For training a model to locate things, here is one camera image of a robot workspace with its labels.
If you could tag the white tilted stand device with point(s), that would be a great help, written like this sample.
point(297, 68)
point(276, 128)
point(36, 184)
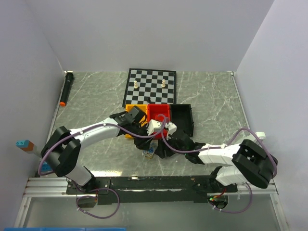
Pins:
point(258, 136)

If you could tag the red plastic bin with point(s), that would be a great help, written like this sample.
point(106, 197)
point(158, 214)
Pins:
point(154, 110)

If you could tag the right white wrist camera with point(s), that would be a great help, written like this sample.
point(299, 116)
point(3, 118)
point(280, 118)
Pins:
point(171, 128)

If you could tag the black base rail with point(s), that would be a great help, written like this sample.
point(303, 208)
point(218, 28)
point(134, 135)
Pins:
point(153, 189)

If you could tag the white chess rook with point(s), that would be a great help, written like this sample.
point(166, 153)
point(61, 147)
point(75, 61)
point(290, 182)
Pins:
point(135, 84)

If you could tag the black white chessboard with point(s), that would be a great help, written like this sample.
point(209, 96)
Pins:
point(149, 85)

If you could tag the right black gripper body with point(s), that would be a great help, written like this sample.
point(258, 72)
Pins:
point(169, 151)

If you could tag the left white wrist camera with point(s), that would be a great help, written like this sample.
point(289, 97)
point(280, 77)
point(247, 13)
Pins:
point(153, 127)

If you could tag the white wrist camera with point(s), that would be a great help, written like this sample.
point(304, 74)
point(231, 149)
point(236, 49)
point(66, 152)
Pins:
point(171, 128)
point(153, 127)

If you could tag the white chess pawn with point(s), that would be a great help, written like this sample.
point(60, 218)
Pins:
point(163, 84)

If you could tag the blue brown toy block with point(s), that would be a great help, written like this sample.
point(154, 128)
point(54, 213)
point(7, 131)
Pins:
point(28, 147)

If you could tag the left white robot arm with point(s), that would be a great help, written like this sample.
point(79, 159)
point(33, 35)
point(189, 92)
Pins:
point(62, 150)

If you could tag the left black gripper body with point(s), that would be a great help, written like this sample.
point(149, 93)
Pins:
point(138, 130)

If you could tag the yellow plastic bin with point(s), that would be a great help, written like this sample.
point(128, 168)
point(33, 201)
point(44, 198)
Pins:
point(136, 120)

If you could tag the black plastic bin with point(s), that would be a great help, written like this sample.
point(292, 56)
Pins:
point(181, 116)

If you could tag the blue white brick stack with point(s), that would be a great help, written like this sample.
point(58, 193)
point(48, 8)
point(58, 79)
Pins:
point(45, 169)

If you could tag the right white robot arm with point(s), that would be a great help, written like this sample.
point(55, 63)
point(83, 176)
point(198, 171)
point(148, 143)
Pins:
point(247, 161)

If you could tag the black marker orange cap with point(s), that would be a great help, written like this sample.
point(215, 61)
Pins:
point(68, 82)

